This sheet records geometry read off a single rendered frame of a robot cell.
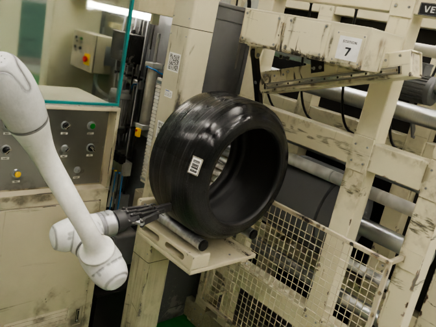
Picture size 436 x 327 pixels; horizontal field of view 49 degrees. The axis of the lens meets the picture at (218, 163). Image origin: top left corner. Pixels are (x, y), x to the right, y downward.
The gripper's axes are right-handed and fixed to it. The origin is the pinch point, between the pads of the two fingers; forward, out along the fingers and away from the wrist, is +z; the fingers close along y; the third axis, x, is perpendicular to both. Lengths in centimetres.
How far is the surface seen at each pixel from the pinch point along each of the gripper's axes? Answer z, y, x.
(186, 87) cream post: 28, 26, -37
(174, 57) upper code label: 26, 33, -48
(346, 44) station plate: 54, -28, -62
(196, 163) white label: 5.1, -10.0, -20.2
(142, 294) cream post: 13, 27, 59
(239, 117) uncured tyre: 22.9, -10.5, -34.4
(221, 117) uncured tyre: 16.7, -7.8, -34.5
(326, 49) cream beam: 54, -20, -59
